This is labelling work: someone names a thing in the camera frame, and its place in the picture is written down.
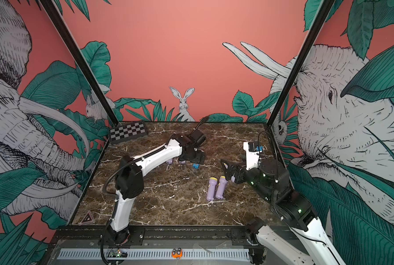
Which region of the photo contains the black right camera cable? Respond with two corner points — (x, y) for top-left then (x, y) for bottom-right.
(257, 130), (280, 163)

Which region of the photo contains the green circuit board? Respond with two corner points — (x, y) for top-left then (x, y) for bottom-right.
(107, 249), (128, 258)

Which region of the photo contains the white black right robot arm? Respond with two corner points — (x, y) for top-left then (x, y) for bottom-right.
(220, 160), (345, 265)

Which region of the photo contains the orange round clip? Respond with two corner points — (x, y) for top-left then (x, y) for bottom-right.
(171, 248), (183, 259)

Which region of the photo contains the black corrugated left cable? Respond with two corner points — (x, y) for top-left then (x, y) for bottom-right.
(102, 158), (143, 196)

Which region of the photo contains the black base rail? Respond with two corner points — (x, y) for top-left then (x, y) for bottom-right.
(48, 225), (263, 249)

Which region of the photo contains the black corner frame post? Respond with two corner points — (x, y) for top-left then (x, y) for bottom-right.
(39, 0), (119, 127)
(266, 0), (336, 127)

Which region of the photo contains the black right corner frame post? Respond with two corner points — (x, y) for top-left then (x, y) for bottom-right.
(266, 0), (336, 127)

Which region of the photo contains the white slotted cable duct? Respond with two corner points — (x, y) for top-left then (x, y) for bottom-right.
(56, 248), (250, 262)

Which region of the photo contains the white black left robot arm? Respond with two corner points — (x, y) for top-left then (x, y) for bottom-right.
(103, 129), (206, 245)

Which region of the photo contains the black white checkerboard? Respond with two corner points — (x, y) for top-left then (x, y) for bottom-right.
(110, 121), (148, 141)

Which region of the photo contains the black left corner frame post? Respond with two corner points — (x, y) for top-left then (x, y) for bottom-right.
(39, 0), (119, 127)

